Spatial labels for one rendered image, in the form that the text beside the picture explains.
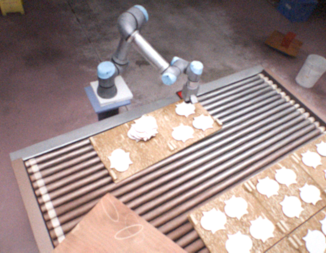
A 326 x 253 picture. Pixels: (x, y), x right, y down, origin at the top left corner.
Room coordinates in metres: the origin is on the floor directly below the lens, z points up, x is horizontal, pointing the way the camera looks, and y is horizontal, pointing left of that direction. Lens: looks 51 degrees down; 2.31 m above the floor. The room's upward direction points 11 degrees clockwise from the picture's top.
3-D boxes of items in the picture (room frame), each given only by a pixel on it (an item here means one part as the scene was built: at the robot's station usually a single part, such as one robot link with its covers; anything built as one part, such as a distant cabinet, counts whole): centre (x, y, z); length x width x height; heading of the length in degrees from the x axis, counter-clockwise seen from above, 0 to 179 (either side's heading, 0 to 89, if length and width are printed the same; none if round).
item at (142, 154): (0.94, 0.17, 0.93); 0.41 x 0.35 x 0.02; 133
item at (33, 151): (1.38, 0.03, 0.89); 2.08 x 0.08 x 0.06; 130
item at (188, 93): (1.31, -0.14, 1.12); 0.12 x 0.09 x 0.16; 34
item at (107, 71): (1.41, 0.45, 1.06); 0.13 x 0.12 x 0.14; 159
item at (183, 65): (1.35, -0.03, 1.28); 0.11 x 0.11 x 0.08; 69
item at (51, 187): (1.17, -0.15, 0.90); 1.95 x 0.05 x 0.05; 130
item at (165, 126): (1.22, -0.14, 0.93); 0.41 x 0.35 x 0.02; 133
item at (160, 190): (0.94, -0.34, 0.90); 1.95 x 0.05 x 0.05; 130
